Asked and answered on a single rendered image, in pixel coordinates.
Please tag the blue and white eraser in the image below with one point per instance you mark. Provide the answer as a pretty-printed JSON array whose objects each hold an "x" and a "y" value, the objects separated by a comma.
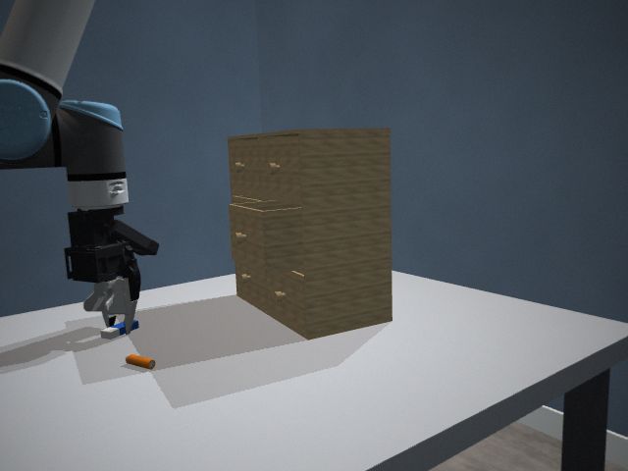
[{"x": 117, "y": 330}]

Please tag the brown wooden chest of drawers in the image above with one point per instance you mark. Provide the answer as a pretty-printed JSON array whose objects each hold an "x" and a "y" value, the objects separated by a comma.
[{"x": 346, "y": 207}]

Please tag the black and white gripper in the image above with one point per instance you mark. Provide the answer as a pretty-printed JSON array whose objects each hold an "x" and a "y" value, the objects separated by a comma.
[{"x": 112, "y": 256}]

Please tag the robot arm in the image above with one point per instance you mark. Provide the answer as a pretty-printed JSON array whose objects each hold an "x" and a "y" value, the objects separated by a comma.
[{"x": 37, "y": 47}]

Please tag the brown wooden drawer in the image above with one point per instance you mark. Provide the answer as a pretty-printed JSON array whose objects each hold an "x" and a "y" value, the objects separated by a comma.
[
  {"x": 266, "y": 236},
  {"x": 251, "y": 285},
  {"x": 280, "y": 167},
  {"x": 245, "y": 166},
  {"x": 245, "y": 199},
  {"x": 286, "y": 298}
]

